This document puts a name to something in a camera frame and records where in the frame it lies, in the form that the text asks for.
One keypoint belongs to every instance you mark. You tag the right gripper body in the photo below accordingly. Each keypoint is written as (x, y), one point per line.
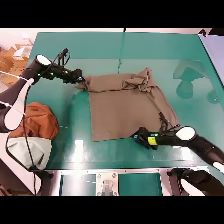
(146, 137)

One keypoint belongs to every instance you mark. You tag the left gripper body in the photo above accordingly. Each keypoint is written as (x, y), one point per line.
(74, 76)

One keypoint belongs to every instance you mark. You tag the brown T-shirt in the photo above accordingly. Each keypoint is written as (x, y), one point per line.
(123, 110)

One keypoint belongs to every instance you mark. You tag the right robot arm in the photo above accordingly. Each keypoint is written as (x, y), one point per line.
(203, 145)

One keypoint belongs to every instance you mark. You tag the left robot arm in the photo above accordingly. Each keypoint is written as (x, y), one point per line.
(20, 100)

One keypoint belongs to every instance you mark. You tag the orange garment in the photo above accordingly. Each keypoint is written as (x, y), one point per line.
(40, 120)

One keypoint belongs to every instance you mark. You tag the pale grey garment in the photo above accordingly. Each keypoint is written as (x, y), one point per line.
(36, 151)

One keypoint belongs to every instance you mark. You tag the silver frame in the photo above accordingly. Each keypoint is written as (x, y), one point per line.
(107, 182)

